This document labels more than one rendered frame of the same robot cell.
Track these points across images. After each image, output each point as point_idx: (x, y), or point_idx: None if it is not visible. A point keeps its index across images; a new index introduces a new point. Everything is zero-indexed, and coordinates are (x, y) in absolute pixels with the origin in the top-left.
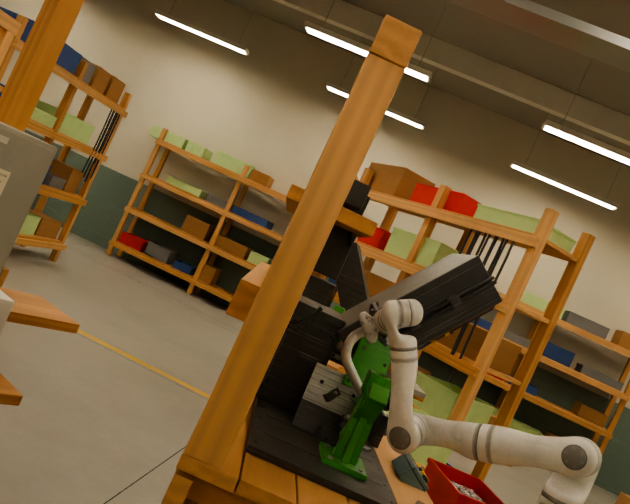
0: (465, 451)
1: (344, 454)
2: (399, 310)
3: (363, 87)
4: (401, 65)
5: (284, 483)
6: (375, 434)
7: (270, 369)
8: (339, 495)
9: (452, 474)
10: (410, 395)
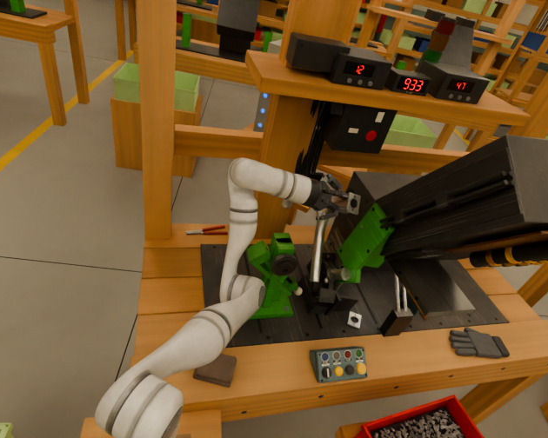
0: None
1: None
2: (230, 167)
3: None
4: None
5: (171, 269)
6: (384, 322)
7: (334, 225)
8: (200, 305)
9: (474, 437)
10: (226, 254)
